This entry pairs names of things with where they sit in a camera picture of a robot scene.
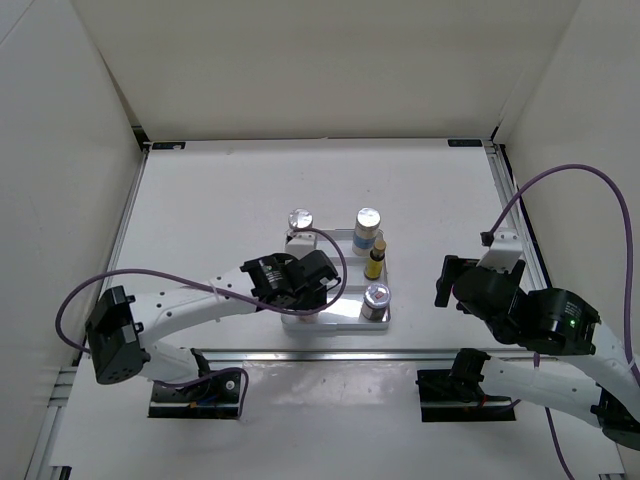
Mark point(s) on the blue label bead jar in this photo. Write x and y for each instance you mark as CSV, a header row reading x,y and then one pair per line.
x,y
299,218
366,231

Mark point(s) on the yellow label bottle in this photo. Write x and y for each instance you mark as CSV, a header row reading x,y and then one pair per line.
x,y
375,262

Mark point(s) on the tan spice jar red label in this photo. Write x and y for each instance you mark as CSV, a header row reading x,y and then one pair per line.
x,y
307,319

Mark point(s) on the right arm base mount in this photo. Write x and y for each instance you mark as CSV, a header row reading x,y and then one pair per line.
x,y
445,395

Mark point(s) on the white tiered organizer tray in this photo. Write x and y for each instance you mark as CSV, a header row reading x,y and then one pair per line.
x,y
344,317

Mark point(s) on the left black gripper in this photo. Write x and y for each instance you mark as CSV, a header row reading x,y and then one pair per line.
x,y
312,300

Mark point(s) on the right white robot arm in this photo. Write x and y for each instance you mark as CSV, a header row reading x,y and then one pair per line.
x,y
552,322

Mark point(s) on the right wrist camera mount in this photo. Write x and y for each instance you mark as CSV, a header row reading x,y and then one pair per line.
x,y
504,249

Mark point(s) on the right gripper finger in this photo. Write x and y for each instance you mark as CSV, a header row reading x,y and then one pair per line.
x,y
453,267
514,277

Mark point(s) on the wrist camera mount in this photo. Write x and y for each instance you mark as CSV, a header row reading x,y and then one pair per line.
x,y
300,244
504,249

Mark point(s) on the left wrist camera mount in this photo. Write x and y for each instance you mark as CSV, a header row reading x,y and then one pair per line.
x,y
300,244

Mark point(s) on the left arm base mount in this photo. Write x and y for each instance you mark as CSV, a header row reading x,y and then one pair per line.
x,y
213,394

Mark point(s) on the dark spice jar red label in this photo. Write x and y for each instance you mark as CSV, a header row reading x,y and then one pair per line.
x,y
376,300

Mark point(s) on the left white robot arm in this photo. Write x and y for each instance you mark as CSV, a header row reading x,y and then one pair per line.
x,y
125,332

